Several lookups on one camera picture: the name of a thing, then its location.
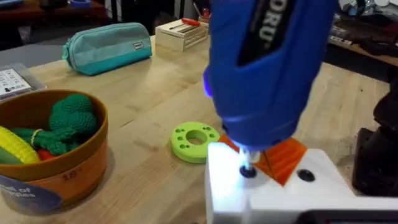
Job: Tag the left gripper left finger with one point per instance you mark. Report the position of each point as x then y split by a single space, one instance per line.
224 186

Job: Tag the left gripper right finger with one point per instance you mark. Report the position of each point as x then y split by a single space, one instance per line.
323 183

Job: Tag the blue electric screwdriver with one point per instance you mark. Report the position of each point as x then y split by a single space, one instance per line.
264 93

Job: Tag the small blue screw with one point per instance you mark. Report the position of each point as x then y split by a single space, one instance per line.
247 172

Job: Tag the green disc with holes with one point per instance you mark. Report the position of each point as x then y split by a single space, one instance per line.
186 149

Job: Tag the pale wooden box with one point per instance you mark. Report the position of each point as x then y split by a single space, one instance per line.
180 37

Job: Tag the cluttered side bench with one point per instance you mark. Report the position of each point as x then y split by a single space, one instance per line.
363 28

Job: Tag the orange tub of toy vegetables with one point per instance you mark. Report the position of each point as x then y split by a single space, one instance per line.
53 168

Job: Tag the teal zip bag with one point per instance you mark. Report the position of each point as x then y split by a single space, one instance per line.
105 49

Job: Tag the clear box with white label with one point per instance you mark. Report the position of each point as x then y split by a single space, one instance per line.
15 82

